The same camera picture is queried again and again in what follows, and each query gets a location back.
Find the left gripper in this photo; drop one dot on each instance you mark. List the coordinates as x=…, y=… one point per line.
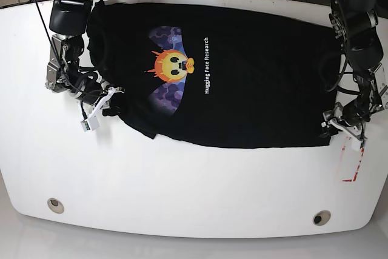
x=335, y=121

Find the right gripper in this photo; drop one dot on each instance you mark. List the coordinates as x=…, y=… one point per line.
x=102, y=97

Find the black graphic t-shirt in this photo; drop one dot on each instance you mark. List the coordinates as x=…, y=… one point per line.
x=214, y=76

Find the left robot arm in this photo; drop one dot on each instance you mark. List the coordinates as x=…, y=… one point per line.
x=362, y=74

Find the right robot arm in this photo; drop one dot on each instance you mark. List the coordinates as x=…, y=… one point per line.
x=68, y=21

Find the red tape rectangle marking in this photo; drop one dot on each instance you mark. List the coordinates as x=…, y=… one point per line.
x=349, y=162

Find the right table grommet hole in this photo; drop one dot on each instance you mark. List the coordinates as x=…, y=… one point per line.
x=322, y=218

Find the table grommet hole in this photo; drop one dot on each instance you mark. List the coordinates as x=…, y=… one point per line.
x=55, y=206
x=322, y=218

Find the left table grommet hole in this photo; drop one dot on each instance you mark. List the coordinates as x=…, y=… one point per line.
x=55, y=206

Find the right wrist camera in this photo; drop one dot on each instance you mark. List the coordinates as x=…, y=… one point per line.
x=90, y=124

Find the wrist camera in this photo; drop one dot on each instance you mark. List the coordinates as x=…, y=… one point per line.
x=90, y=124
x=357, y=144

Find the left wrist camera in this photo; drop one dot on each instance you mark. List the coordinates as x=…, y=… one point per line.
x=357, y=144

